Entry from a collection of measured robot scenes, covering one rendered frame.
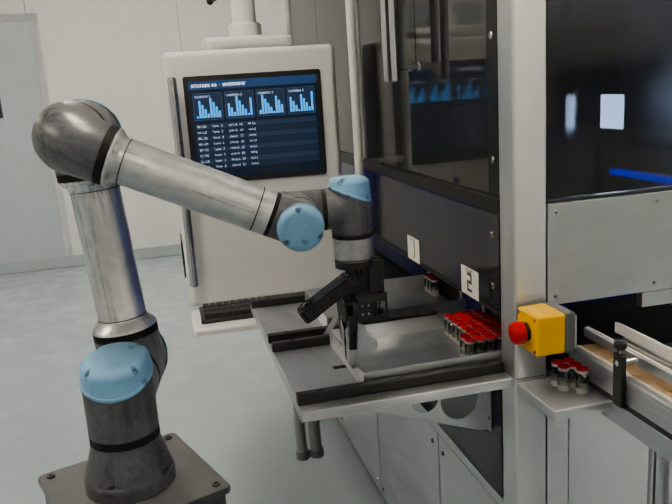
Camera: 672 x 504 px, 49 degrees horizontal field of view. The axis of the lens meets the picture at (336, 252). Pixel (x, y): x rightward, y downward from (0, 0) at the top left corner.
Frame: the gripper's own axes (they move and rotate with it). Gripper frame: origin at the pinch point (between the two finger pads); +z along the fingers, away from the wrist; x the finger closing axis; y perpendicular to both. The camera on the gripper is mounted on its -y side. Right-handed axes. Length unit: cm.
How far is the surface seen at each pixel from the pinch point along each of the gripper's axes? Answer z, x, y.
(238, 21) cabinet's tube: -71, 95, -4
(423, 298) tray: 3, 43, 31
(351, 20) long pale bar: -68, 65, 22
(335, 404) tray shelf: 3.6, -9.8, -5.2
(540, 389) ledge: 3.4, -17.3, 30.6
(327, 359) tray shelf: 3.6, 12.0, -1.6
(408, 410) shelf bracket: 11.4, -1.1, 11.1
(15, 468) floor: 92, 167, -101
